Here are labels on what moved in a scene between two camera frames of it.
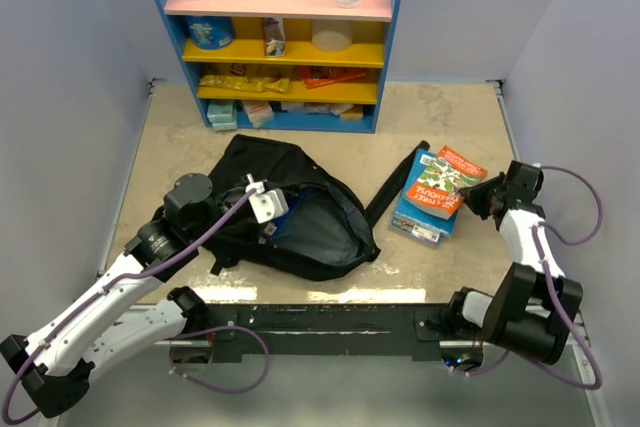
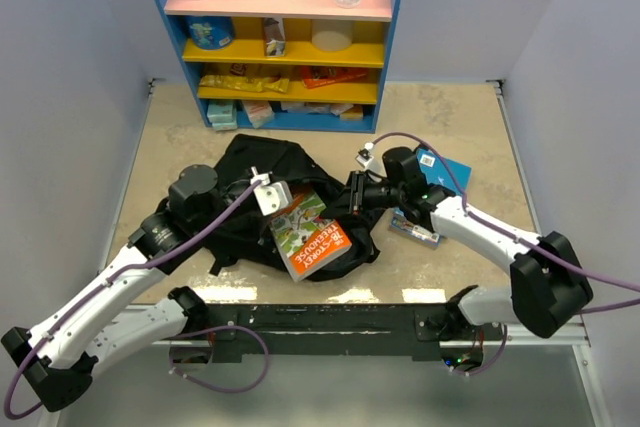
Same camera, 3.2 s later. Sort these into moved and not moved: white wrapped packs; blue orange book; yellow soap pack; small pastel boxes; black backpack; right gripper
Moved: right gripper; blue orange book
Not moved: black backpack; small pastel boxes; white wrapped packs; yellow soap pack
